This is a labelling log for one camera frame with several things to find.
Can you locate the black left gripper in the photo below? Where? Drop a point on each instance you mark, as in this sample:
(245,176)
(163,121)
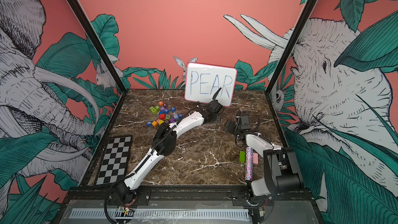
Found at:
(218,120)

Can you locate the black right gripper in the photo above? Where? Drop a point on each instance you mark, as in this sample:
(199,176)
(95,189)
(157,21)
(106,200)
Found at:
(228,122)

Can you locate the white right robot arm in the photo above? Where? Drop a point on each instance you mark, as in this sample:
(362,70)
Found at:
(281,169)

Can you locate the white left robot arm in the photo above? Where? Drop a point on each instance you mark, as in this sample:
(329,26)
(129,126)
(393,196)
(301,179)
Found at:
(163,144)

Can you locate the pink framed PEAR whiteboard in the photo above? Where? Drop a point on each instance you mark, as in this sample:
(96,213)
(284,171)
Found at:
(203,81)

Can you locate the green eraser block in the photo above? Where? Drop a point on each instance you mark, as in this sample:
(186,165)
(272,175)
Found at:
(242,157)

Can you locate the glittery marker pen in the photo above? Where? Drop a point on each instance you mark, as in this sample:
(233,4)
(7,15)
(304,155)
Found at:
(249,164)

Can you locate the pink eraser block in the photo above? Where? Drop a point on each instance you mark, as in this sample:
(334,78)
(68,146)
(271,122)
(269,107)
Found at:
(255,158)

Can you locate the black white checkerboard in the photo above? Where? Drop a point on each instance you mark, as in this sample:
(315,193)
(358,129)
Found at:
(114,163)

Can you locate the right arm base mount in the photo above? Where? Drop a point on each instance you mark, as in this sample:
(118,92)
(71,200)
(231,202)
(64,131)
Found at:
(246,199)

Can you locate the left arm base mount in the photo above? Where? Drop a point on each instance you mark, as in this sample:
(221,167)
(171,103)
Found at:
(138,197)

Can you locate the black right frame post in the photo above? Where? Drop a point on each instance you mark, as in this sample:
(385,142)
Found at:
(299,27)

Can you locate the black frame post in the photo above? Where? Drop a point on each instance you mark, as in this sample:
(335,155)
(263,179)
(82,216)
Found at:
(98,46)
(299,27)

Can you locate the white perforated rail strip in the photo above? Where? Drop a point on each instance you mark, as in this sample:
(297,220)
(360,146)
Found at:
(157,213)

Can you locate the black left frame post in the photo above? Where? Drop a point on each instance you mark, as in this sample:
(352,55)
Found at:
(98,46)

